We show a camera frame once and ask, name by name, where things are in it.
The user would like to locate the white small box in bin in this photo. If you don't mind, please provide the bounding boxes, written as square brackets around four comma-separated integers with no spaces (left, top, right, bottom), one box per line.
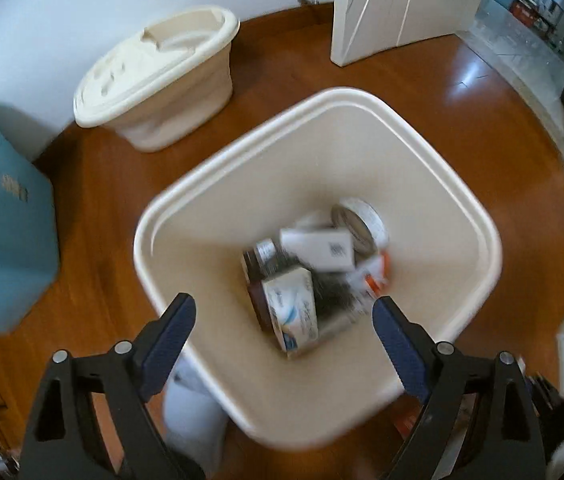
[280,229,355,273]

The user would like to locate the dark red box in bin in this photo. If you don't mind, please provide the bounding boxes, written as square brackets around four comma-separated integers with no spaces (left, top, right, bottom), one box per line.
[242,238,277,334]

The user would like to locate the white blue box in bin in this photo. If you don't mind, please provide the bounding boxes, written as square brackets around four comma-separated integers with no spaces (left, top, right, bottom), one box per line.
[262,266,319,356]

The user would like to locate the cream oval lidded bucket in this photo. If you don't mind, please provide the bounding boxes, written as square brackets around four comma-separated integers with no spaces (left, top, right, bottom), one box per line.
[73,6,239,153]

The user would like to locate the white orange carton in bin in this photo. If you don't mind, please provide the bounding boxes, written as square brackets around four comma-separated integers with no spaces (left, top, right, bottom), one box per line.
[350,249,390,301]

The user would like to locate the white door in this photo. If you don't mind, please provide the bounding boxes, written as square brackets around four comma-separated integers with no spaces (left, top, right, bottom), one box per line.
[331,0,480,66]

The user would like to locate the round white tin in bin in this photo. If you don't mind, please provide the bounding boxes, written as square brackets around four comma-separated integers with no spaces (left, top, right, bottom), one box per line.
[331,197,389,258]

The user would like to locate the cream square trash bin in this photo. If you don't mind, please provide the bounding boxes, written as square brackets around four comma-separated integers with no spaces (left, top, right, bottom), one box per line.
[133,88,502,450]

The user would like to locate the teal storage box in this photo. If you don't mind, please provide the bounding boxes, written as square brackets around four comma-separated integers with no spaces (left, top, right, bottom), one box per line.
[0,131,59,334]

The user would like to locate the grey left slipper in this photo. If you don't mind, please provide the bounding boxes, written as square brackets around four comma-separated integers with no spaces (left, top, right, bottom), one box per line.
[163,356,229,478]

